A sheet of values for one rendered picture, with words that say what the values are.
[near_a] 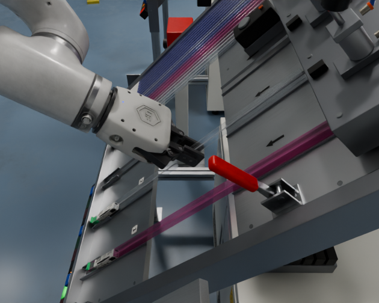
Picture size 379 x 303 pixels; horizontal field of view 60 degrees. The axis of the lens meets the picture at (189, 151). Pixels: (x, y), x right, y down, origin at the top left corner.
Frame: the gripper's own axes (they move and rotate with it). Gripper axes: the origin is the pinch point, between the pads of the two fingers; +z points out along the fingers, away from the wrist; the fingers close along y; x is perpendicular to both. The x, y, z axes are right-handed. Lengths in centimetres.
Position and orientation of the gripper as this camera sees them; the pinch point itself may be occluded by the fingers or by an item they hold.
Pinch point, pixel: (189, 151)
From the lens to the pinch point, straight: 54.3
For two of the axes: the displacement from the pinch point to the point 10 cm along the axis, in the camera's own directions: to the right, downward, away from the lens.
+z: 8.3, 4.0, 4.0
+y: 0.0, -7.1, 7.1
